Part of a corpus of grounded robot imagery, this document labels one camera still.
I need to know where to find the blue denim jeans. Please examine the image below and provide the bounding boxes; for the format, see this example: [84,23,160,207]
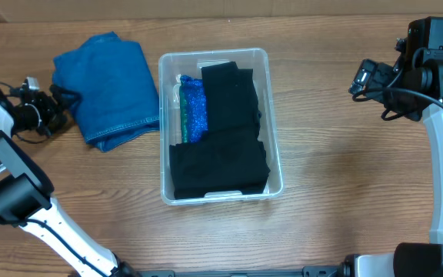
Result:
[52,32,159,152]

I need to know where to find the sparkly blue green garment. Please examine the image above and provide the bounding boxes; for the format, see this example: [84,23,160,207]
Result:
[179,75,208,143]

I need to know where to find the black cloth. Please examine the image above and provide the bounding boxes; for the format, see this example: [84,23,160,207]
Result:
[169,128,270,199]
[202,62,261,136]

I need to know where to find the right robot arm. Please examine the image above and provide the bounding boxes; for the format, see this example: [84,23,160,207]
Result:
[334,16,443,276]

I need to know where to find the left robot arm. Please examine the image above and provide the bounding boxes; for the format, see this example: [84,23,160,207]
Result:
[0,77,138,276]

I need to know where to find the clear plastic storage bin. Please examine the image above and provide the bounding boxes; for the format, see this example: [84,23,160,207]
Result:
[158,48,285,205]

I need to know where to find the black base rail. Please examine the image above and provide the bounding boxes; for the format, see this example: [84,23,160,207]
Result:
[138,265,339,277]

